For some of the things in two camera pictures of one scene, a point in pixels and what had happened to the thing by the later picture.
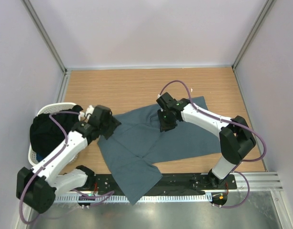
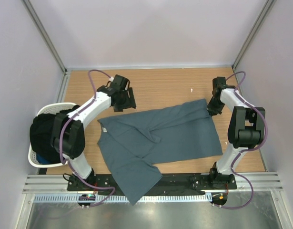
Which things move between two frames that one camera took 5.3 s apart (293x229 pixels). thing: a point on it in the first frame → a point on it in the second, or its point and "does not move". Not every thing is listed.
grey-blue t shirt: x=132 y=146 does not move
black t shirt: x=45 y=136 does not move
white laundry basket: x=52 y=108 does not move
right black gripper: x=164 y=126 → x=211 y=109
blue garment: x=38 y=158 does not move
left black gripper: x=113 y=122 → x=130 y=102
